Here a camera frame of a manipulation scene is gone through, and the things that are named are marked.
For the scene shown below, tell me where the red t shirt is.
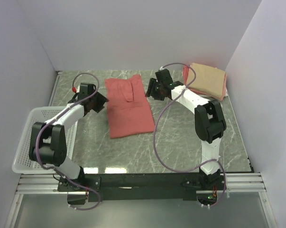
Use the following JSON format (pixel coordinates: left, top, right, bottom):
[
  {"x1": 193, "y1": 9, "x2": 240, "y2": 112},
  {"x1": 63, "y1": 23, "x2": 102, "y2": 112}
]
[{"x1": 104, "y1": 75, "x2": 155, "y2": 139}]

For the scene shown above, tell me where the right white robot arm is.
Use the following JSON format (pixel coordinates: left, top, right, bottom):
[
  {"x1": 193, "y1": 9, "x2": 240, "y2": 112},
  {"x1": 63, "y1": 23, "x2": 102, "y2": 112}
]
[{"x1": 145, "y1": 68, "x2": 227, "y2": 190}]

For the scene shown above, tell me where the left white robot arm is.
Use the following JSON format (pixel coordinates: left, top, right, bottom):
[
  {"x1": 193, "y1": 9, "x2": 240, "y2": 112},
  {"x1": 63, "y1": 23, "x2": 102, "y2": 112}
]
[{"x1": 28, "y1": 83, "x2": 109, "y2": 191}]

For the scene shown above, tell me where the folded beige t shirt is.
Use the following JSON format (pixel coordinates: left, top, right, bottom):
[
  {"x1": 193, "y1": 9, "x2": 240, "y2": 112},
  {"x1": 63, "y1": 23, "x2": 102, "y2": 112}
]
[{"x1": 183, "y1": 63, "x2": 227, "y2": 101}]

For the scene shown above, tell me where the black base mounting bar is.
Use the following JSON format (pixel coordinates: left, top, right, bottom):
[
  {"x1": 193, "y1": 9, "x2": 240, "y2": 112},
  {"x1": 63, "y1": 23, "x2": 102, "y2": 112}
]
[{"x1": 57, "y1": 171, "x2": 225, "y2": 205}]

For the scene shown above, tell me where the white plastic laundry basket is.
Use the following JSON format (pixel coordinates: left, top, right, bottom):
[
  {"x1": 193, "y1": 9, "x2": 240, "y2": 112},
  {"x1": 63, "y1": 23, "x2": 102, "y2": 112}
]
[{"x1": 12, "y1": 106, "x2": 78, "y2": 174}]

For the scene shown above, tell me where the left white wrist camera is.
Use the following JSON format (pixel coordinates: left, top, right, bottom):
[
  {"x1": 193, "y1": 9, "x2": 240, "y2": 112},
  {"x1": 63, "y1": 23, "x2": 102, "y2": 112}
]
[{"x1": 72, "y1": 85, "x2": 81, "y2": 94}]

